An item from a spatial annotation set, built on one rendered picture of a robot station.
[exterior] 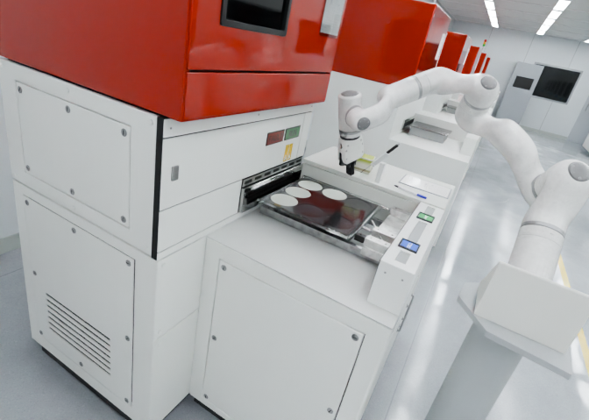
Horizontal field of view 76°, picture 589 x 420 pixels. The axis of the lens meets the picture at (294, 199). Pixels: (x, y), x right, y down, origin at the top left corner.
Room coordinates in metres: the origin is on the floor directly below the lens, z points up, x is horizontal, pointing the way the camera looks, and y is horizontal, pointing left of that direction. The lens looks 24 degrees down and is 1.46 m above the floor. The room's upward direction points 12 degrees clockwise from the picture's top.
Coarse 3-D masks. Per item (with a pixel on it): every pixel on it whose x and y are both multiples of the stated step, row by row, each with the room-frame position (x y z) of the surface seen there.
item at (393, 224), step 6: (390, 216) 1.36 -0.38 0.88; (384, 222) 1.29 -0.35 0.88; (390, 222) 1.30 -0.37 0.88; (396, 222) 1.31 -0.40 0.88; (402, 222) 1.32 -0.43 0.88; (384, 228) 1.23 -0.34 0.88; (390, 228) 1.25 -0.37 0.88; (396, 228) 1.26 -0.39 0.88; (396, 234) 1.21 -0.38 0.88; (360, 252) 1.07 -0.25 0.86; (366, 252) 1.06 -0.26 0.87; (372, 252) 1.05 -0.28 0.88; (378, 252) 1.05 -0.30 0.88; (372, 258) 1.05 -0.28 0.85; (378, 258) 1.04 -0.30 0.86
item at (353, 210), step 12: (300, 180) 1.49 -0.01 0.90; (312, 180) 1.52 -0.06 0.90; (276, 192) 1.31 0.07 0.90; (312, 192) 1.38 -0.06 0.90; (276, 204) 1.20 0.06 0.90; (300, 204) 1.24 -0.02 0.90; (312, 204) 1.26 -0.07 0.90; (324, 204) 1.29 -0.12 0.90; (336, 204) 1.31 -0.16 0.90; (348, 204) 1.33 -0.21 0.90; (360, 204) 1.36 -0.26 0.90; (372, 204) 1.38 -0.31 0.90; (312, 216) 1.17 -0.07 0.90; (324, 216) 1.19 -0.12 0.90; (336, 216) 1.21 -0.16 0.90; (348, 216) 1.23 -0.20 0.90; (360, 216) 1.25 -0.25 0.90; (336, 228) 1.11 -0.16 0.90; (348, 228) 1.14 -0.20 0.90
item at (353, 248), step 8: (264, 208) 1.26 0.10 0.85; (272, 208) 1.27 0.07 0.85; (272, 216) 1.24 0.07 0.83; (280, 216) 1.23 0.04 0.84; (288, 216) 1.23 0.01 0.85; (288, 224) 1.21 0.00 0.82; (296, 224) 1.20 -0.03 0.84; (304, 224) 1.19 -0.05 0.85; (312, 232) 1.18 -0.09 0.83; (320, 232) 1.16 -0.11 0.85; (328, 240) 1.15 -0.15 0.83; (336, 240) 1.14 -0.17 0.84; (344, 240) 1.14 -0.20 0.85; (344, 248) 1.12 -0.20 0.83; (352, 248) 1.11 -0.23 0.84; (360, 248) 1.10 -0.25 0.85; (360, 256) 1.10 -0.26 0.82
